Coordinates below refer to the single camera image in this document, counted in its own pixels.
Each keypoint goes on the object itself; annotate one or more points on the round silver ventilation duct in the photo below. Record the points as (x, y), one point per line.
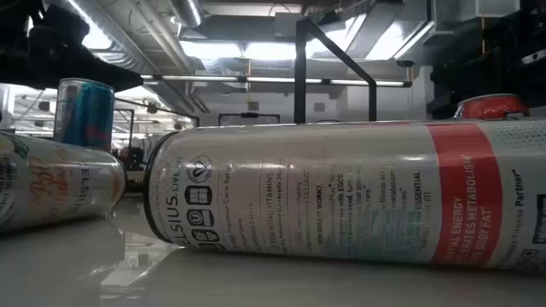
(187, 13)

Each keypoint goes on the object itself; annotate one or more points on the blue silver Red Bull can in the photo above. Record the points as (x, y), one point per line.
(85, 115)

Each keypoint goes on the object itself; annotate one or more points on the Celsius Peach Vibe can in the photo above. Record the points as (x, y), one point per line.
(320, 192)

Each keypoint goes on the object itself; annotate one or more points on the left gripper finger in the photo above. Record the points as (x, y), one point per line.
(123, 81)

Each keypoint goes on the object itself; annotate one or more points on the red soda can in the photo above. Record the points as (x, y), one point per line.
(490, 108)

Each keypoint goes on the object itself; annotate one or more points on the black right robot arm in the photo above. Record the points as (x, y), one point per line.
(512, 34)

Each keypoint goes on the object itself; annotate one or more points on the Celsius Tropical Vibe can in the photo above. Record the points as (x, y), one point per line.
(55, 183)

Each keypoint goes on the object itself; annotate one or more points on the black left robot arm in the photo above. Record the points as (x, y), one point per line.
(17, 25)

